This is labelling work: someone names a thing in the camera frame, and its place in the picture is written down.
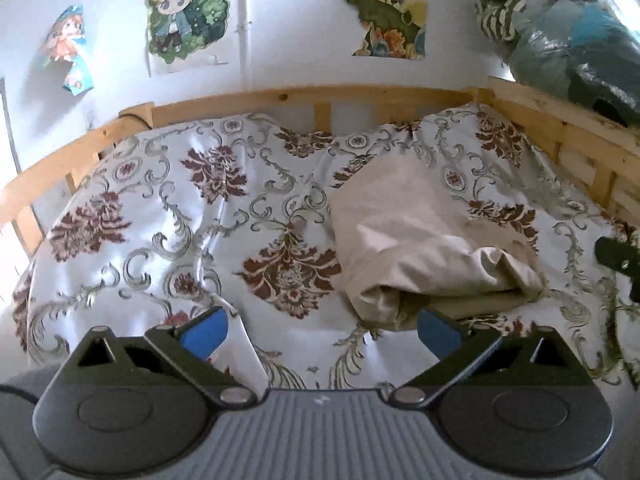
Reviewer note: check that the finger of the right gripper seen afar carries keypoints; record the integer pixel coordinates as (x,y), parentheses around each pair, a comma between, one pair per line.
(622,258)

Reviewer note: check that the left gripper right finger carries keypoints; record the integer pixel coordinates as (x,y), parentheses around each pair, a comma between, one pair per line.
(460,350)

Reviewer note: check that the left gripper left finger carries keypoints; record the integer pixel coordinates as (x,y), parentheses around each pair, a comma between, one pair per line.
(204,353)

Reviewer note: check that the beige hooded zip jacket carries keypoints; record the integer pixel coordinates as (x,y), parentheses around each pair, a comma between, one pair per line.
(404,245)

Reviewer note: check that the floral patterned bed quilt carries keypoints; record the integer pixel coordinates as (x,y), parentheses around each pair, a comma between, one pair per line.
(238,208)

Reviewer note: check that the plastic bagged bedding bundle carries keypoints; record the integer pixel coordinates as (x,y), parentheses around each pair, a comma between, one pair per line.
(575,50)

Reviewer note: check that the orange haired anime sticker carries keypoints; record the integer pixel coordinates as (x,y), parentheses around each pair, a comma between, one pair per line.
(66,42)

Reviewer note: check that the blond anime character poster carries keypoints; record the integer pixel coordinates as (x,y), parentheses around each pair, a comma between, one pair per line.
(188,34)

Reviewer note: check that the landscape painting poster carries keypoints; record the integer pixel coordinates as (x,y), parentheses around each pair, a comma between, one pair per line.
(392,28)

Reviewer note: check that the wooden bed frame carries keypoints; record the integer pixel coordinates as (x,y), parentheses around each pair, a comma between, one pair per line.
(601,155)

